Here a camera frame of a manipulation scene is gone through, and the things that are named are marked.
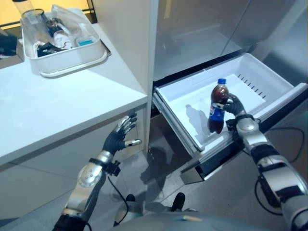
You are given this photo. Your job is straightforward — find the black cable on floor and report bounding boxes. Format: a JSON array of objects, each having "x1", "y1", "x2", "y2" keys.
[{"x1": 269, "y1": 127, "x2": 306, "y2": 163}]

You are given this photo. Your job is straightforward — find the white bottle in tray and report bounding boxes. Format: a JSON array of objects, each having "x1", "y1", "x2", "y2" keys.
[{"x1": 53, "y1": 30, "x2": 74, "y2": 50}]

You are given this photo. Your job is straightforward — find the open white freezer drawer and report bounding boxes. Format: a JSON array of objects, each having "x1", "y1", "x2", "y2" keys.
[{"x1": 152, "y1": 52, "x2": 308, "y2": 181}]

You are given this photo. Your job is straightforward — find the clear plastic bag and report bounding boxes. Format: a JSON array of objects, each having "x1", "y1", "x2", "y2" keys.
[{"x1": 49, "y1": 4, "x2": 93, "y2": 41}]

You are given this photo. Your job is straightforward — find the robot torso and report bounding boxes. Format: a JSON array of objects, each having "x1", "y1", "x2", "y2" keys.
[{"x1": 113, "y1": 206, "x2": 284, "y2": 231}]

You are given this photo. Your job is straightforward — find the white plastic tray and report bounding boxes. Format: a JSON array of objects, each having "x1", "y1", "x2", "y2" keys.
[{"x1": 20, "y1": 6, "x2": 112, "y2": 78}]

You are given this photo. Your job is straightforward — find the stainless steel refrigerator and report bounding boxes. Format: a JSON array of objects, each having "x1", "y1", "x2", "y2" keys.
[{"x1": 149, "y1": 0, "x2": 308, "y2": 183}]

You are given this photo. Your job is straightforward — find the black packet in tray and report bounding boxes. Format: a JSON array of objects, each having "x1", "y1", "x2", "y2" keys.
[{"x1": 36, "y1": 42, "x2": 63, "y2": 58}]

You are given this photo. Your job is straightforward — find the clear glass cup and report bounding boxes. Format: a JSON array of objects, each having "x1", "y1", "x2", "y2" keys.
[{"x1": 21, "y1": 9, "x2": 46, "y2": 40}]

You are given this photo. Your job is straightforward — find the small blue white packet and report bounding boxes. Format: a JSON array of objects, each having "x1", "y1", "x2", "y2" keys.
[{"x1": 76, "y1": 36, "x2": 94, "y2": 48}]

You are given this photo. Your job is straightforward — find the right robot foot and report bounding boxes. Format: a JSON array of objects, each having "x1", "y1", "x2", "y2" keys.
[{"x1": 171, "y1": 192, "x2": 186, "y2": 212}]

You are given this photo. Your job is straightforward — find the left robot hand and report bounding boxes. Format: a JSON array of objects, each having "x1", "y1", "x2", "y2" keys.
[{"x1": 102, "y1": 114, "x2": 142, "y2": 154}]

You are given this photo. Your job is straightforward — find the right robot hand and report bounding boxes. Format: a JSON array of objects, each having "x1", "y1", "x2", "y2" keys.
[{"x1": 222, "y1": 93, "x2": 247, "y2": 118}]

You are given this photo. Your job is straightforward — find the cola bottle blue label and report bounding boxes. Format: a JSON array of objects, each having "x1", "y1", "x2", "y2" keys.
[{"x1": 207, "y1": 78, "x2": 231, "y2": 134}]

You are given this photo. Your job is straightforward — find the black cable at left wrist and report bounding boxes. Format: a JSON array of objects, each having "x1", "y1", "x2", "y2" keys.
[{"x1": 107, "y1": 175, "x2": 129, "y2": 223}]

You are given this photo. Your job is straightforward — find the white counter cabinet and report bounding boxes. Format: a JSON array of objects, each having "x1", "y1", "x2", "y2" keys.
[{"x1": 0, "y1": 23, "x2": 149, "y2": 231}]

